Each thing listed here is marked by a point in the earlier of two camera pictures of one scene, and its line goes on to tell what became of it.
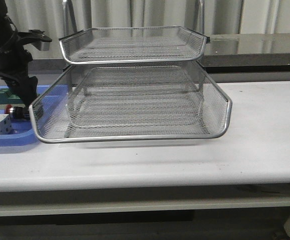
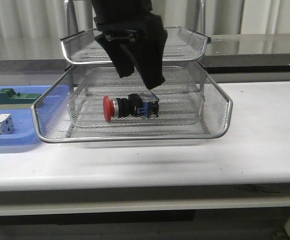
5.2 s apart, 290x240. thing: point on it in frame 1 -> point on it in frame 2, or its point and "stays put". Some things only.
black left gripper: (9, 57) -> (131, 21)
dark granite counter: (236, 54) stays put
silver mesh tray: (132, 44) stays put
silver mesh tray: (121, 102) stays put
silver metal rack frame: (131, 44) stays put
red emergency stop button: (17, 112) -> (144, 105)
